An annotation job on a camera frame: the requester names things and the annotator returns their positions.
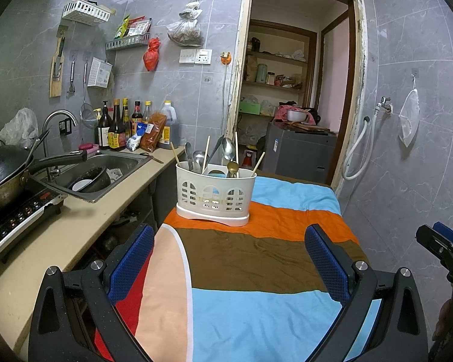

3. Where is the red fire extinguisher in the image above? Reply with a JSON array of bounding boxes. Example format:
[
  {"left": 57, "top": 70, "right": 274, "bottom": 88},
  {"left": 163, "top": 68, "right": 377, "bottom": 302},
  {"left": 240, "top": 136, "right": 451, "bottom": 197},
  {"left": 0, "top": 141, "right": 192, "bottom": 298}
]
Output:
[{"left": 241, "top": 148, "right": 256, "bottom": 169}]

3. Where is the white hose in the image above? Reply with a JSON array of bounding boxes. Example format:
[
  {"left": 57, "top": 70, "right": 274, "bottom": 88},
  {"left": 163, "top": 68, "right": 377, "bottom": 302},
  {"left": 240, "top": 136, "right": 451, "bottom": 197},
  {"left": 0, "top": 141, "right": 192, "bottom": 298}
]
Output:
[{"left": 341, "top": 104, "right": 382, "bottom": 182}]

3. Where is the green box on shelf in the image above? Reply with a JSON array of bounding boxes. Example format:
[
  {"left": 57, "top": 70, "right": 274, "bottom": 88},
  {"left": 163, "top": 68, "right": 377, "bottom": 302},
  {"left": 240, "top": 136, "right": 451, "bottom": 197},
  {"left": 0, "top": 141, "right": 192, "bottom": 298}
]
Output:
[{"left": 239, "top": 101, "right": 261, "bottom": 115}]

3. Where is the white wall basket upper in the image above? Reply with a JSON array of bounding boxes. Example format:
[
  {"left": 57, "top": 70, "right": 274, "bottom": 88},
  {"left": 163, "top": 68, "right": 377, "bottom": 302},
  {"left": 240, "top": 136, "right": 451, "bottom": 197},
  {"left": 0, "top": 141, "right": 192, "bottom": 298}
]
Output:
[{"left": 62, "top": 0, "right": 111, "bottom": 26}]

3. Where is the cream chopstick in holder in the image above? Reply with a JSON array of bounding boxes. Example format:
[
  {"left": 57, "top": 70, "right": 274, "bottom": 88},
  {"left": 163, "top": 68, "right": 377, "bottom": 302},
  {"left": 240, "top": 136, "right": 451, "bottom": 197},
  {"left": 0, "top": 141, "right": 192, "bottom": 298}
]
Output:
[{"left": 234, "top": 131, "right": 239, "bottom": 178}]

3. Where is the orange spice packet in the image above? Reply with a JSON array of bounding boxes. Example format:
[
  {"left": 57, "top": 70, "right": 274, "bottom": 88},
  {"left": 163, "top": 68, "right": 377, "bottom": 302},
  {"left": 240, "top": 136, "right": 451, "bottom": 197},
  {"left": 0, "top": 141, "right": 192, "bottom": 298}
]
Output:
[{"left": 140, "top": 112, "right": 167, "bottom": 152}]

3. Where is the wooden cutting board hanging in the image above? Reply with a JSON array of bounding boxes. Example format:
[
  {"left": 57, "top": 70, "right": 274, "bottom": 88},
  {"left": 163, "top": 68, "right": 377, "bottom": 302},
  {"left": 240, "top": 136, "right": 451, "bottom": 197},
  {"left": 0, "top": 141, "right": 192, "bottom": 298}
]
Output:
[{"left": 49, "top": 24, "right": 68, "bottom": 98}]

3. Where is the white wall socket plate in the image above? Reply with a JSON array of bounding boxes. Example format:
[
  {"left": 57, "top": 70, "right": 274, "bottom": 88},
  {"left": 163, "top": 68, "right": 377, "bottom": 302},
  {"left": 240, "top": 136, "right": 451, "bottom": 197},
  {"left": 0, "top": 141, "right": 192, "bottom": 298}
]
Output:
[{"left": 179, "top": 48, "right": 213, "bottom": 65}]

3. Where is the chrome sink faucet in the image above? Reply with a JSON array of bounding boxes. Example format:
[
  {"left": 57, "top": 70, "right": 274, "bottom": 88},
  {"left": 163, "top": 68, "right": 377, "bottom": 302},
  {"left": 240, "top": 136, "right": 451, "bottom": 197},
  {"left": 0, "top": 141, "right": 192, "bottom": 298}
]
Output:
[{"left": 40, "top": 109, "right": 79, "bottom": 182}]

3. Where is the silver spoon in holder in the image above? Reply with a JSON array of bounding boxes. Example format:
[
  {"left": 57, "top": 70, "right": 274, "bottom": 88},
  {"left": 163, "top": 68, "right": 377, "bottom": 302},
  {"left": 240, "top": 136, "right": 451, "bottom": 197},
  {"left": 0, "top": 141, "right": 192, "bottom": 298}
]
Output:
[{"left": 221, "top": 136, "right": 236, "bottom": 164}]

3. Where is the wooden shelf unit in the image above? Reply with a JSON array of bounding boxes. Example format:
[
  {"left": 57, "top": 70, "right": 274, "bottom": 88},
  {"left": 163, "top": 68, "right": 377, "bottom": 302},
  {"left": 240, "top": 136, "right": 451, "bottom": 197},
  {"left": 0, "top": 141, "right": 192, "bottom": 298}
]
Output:
[{"left": 239, "top": 19, "right": 317, "bottom": 118}]

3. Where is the white plastic bag by stove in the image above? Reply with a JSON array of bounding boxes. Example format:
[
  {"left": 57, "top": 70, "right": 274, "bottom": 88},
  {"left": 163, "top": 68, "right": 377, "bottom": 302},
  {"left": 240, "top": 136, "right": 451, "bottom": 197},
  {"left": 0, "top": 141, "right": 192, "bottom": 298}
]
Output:
[{"left": 0, "top": 108, "right": 39, "bottom": 148}]

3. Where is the orange wall hook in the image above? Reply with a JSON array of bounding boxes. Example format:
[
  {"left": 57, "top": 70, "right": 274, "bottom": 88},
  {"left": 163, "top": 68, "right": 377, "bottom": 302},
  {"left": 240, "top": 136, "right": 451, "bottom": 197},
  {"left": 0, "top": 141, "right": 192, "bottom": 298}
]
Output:
[{"left": 220, "top": 52, "right": 231, "bottom": 65}]

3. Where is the gold spoon in holder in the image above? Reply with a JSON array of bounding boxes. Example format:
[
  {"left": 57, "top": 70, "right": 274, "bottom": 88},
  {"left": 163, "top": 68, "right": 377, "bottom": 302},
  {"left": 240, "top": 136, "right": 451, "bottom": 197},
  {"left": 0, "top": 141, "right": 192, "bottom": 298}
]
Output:
[{"left": 227, "top": 160, "right": 239, "bottom": 178}]

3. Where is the black bowl in sink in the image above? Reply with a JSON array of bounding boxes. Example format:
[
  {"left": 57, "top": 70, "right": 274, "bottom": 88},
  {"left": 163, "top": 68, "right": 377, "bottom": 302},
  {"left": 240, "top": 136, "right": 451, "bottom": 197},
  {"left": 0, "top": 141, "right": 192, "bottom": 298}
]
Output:
[{"left": 69, "top": 167, "right": 111, "bottom": 193}]

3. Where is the induction cooktop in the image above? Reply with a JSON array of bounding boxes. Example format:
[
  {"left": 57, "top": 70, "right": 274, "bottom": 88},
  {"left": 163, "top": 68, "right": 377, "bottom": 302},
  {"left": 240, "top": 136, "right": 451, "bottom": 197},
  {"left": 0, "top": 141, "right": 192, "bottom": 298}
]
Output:
[{"left": 0, "top": 179, "right": 68, "bottom": 262}]

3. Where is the clear bag of dried goods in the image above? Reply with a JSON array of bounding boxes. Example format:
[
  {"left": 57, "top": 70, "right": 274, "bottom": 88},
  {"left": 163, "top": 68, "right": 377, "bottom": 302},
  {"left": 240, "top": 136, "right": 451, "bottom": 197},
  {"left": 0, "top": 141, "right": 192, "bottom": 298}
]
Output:
[{"left": 167, "top": 0, "right": 204, "bottom": 47}]

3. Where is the steel kitchen sink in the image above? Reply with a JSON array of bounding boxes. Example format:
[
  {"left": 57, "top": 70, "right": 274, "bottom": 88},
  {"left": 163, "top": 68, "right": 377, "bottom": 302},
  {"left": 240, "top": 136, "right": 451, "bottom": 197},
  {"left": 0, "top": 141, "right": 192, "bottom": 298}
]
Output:
[{"left": 38, "top": 151, "right": 153, "bottom": 203}]

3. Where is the striped colourful table cloth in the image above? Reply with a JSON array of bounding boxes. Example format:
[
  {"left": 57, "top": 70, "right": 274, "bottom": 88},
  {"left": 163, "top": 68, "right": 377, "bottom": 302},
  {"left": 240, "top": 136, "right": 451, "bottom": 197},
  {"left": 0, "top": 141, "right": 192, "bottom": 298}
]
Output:
[{"left": 109, "top": 176, "right": 365, "bottom": 361}]

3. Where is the dark soy sauce bottle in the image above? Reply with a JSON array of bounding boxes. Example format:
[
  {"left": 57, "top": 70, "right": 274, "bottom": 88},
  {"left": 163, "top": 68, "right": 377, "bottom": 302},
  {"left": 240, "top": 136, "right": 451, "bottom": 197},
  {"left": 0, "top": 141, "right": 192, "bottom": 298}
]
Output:
[{"left": 97, "top": 100, "right": 112, "bottom": 150}]

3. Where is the red plastic bag hanging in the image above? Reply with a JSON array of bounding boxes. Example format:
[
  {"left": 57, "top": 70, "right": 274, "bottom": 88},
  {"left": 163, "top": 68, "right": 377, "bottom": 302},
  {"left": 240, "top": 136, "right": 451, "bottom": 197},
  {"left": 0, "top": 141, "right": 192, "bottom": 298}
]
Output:
[{"left": 143, "top": 37, "right": 161, "bottom": 71}]

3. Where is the white mesh bag on wall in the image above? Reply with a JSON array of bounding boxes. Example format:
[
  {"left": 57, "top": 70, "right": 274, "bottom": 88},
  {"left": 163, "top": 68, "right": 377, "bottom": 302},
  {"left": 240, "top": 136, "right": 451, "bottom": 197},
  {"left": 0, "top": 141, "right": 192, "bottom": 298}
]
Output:
[{"left": 399, "top": 75, "right": 420, "bottom": 148}]

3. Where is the large oil bottle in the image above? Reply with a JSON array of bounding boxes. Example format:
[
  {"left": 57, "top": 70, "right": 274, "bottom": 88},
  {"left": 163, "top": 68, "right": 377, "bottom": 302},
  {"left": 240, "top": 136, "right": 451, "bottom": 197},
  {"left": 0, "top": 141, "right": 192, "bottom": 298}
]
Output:
[{"left": 159, "top": 100, "right": 180, "bottom": 149}]

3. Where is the black wok pan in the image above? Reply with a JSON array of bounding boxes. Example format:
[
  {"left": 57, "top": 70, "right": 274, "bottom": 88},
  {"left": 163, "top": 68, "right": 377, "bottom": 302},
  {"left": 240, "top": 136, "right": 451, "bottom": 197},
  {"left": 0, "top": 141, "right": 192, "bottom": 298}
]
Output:
[{"left": 0, "top": 130, "right": 88, "bottom": 208}]

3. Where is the white bowl on cabinet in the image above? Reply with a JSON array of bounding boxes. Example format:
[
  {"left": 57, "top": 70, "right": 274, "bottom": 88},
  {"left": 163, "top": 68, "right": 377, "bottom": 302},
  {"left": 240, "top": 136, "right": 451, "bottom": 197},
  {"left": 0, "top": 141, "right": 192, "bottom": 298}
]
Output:
[{"left": 286, "top": 110, "right": 308, "bottom": 122}]

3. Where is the white plastic utensil holder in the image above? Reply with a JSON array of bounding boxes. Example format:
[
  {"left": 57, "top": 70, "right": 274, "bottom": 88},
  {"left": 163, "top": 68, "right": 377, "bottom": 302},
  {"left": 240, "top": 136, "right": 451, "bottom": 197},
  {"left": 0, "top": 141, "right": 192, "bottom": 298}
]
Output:
[{"left": 176, "top": 161, "right": 257, "bottom": 227}]

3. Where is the grey wall shelf rack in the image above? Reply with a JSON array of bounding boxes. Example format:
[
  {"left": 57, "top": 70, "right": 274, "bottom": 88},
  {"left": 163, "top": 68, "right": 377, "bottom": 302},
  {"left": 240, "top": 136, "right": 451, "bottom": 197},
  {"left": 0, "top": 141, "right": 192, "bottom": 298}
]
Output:
[{"left": 105, "top": 33, "right": 149, "bottom": 52}]

